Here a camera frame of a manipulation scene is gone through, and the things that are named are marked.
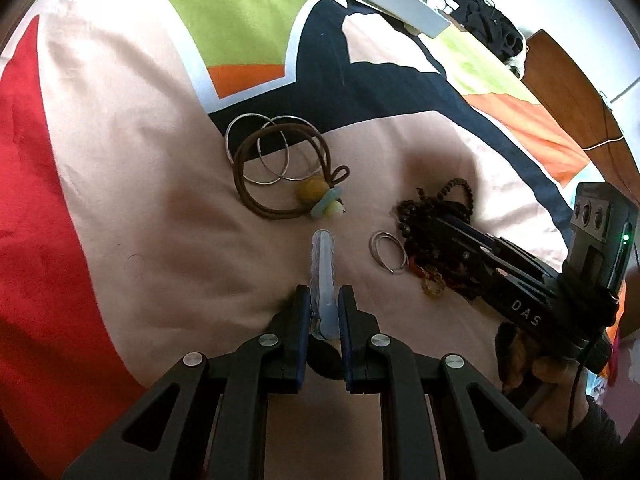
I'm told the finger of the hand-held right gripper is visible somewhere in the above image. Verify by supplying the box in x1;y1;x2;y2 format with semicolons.
427;237;503;306
436;212;508;256

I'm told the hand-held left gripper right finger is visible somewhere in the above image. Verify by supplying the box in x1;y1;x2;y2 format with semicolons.
337;284;583;480

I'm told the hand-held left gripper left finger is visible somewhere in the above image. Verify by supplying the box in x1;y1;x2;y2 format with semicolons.
61;285;313;480

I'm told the translucent white hair clip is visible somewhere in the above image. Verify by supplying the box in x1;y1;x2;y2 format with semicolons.
310;229;337;342

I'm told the dark bead bracelet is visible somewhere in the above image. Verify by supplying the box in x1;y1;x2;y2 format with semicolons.
396;177;474;263

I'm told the large silver bangle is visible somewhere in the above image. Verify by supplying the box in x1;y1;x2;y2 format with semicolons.
224;113;292;185
257;114;324;181

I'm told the brown cord pendant necklace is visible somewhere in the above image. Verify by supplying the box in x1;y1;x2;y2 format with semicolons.
233;119;350;221

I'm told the person's right forearm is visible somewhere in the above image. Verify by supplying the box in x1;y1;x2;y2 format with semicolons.
542;394;628;466

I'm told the person's right hand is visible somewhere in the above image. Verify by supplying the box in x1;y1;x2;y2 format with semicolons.
494;321;592;428

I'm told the small silver hoop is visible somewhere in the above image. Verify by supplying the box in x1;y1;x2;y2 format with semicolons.
375;234;407;276
369;230;397;267

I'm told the wooden headboard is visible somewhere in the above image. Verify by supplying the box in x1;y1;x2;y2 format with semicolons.
520;29;640;202

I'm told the black clothes pile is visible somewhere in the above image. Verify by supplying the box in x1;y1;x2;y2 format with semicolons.
442;0;531;69

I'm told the white cable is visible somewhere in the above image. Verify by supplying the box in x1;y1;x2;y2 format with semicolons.
582;89;627;151

